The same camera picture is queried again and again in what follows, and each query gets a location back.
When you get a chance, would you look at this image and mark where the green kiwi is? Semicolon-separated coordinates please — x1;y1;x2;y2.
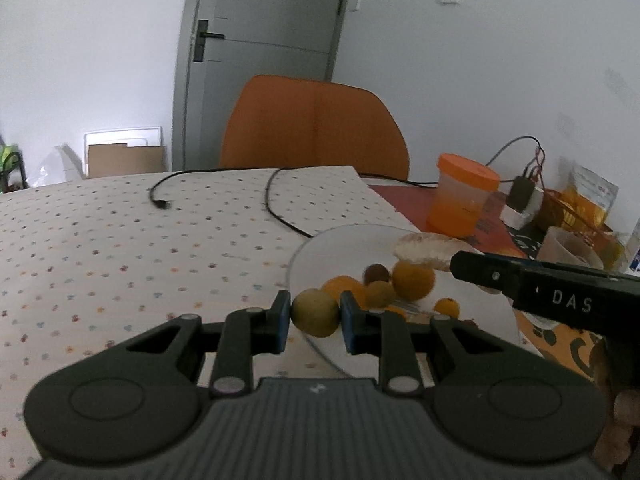
366;281;396;309

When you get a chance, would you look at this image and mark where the dark red plum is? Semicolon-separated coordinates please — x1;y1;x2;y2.
362;263;390;285

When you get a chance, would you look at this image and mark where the brown round kiwi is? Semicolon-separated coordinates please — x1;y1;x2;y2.
291;288;340;338

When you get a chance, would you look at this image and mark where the large orange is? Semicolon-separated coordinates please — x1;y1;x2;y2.
392;260;436;302

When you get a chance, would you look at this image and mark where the small yellow-orange mandarin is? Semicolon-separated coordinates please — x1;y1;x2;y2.
433;297;460;318

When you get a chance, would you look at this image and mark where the small orange mandarin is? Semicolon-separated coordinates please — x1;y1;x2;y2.
384;306;408;320

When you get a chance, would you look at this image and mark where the person's right hand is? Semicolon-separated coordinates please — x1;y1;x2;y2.
590;339;639;472

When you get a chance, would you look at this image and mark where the clear plastic cup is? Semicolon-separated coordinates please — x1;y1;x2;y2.
536;226;603;270

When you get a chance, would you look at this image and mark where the white round plate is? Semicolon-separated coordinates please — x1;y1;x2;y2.
286;224;521;377

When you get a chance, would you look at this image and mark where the yellow snack package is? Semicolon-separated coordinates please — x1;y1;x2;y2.
561;162;618;228

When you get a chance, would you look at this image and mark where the black power adapter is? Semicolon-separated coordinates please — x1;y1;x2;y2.
506;176;536;212

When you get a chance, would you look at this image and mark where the orange lidded plastic jar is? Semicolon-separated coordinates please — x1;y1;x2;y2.
425;153;500;238

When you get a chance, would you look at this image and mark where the floral white tablecloth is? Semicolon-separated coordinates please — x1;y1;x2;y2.
1;166;410;479

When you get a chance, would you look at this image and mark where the orange chair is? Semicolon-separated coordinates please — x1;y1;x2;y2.
219;75;410;179

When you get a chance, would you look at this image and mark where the white framed board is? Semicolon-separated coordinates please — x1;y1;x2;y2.
84;127;167;179

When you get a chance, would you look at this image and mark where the black metal shelf rack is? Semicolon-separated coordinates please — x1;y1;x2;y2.
0;145;28;194

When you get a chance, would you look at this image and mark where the grey door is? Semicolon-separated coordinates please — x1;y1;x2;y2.
170;0;346;170

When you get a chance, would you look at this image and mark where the black usb cable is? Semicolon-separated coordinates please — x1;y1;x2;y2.
147;166;440;239

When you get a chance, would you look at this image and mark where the black door handle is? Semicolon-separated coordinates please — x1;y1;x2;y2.
192;20;226;63

